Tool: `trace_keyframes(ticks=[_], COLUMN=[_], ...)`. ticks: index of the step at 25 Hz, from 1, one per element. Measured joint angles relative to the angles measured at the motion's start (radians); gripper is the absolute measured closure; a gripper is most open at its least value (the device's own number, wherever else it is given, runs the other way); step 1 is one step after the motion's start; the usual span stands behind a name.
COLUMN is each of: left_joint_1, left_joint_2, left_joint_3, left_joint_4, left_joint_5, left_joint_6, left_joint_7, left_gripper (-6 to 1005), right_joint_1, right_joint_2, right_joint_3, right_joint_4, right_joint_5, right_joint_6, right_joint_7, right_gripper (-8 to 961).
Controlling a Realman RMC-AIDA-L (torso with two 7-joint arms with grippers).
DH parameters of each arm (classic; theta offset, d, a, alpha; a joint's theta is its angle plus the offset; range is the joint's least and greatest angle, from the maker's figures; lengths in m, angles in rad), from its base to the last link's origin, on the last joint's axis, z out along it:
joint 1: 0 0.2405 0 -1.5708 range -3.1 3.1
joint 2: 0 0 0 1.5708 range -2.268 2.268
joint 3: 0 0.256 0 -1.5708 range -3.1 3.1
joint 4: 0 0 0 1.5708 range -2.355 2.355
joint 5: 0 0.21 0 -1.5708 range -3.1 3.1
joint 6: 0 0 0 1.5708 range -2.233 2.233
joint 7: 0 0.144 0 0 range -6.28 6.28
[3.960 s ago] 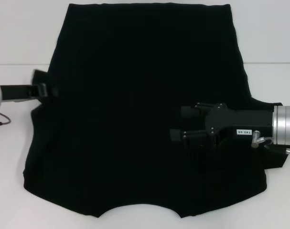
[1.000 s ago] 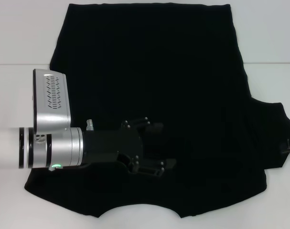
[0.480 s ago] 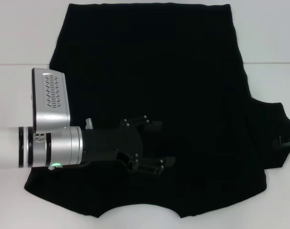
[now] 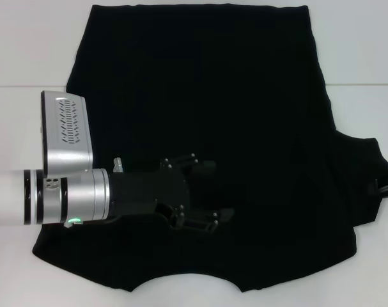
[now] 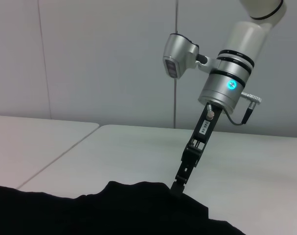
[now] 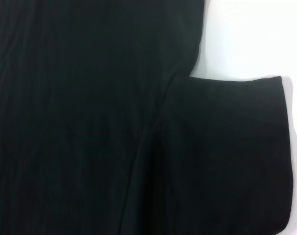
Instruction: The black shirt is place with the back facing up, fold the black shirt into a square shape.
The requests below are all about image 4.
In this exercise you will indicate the black shirt with FREE print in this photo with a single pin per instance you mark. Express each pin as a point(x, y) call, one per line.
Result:
point(213, 96)

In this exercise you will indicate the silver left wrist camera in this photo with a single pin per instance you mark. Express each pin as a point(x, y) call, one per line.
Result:
point(69, 128)

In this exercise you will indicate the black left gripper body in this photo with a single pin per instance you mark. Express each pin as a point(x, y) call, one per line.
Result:
point(142, 192)

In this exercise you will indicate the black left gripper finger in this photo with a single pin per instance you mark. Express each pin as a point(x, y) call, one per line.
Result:
point(203, 168)
point(209, 219)

